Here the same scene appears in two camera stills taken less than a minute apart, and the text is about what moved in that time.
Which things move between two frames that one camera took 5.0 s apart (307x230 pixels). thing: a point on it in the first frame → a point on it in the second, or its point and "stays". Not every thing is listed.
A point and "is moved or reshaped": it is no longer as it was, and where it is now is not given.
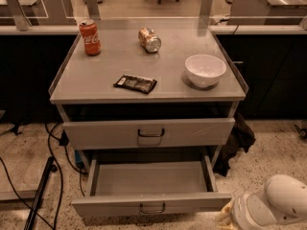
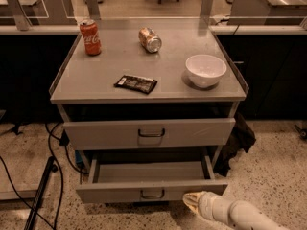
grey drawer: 151,186 is moved or reshaped
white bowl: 204,70 stays
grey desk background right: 268,5 stays
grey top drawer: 148,133 stays
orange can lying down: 149,40 stays
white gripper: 240,212 → 207,202
